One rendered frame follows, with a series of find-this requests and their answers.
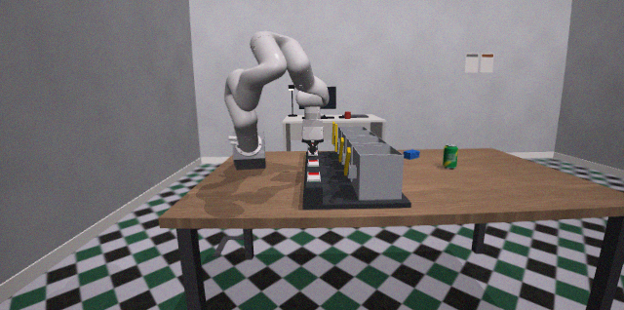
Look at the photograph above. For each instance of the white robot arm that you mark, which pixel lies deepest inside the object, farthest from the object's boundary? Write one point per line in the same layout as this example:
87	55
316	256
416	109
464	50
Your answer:
275	54

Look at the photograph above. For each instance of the green drink can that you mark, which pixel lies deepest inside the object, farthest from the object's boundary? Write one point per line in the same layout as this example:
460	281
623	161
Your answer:
450	156

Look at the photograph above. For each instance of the blue plastic box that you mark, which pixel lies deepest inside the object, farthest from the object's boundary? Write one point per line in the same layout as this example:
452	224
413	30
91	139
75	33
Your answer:
411	154

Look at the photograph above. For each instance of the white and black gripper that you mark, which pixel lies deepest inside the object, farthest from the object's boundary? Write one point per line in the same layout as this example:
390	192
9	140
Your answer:
312	133

